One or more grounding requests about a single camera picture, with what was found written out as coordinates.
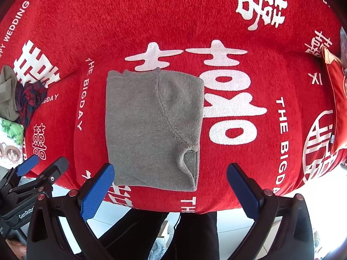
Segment dark plaid cloth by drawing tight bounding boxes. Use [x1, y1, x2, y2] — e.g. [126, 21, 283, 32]
[15, 80, 49, 136]

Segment olive green cloth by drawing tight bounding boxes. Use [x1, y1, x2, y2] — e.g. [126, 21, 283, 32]
[0, 65, 21, 122]

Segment grey sweater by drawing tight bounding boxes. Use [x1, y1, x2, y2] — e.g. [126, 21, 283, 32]
[105, 68, 205, 193]

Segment person's left hand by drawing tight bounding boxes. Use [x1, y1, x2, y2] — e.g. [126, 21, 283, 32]
[9, 242, 28, 259]

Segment red cushion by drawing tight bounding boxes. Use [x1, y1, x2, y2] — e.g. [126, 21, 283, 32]
[321, 47, 347, 152]

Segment cartoon print pillow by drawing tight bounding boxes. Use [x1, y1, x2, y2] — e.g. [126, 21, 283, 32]
[0, 118, 25, 166]

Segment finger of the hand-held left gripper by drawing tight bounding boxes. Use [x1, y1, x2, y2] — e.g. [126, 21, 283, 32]
[8, 156, 69, 199]
[0, 155, 40, 193]

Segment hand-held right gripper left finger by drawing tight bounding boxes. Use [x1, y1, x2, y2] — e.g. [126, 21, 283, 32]
[26, 163, 116, 260]

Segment person's black pants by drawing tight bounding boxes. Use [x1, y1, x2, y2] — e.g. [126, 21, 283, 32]
[95, 208, 221, 260]

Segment red printed blanket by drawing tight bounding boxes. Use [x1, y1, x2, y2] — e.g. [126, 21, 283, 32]
[0, 0, 347, 214]

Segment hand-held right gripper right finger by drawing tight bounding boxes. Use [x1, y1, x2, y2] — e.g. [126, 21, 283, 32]
[227, 162, 315, 260]

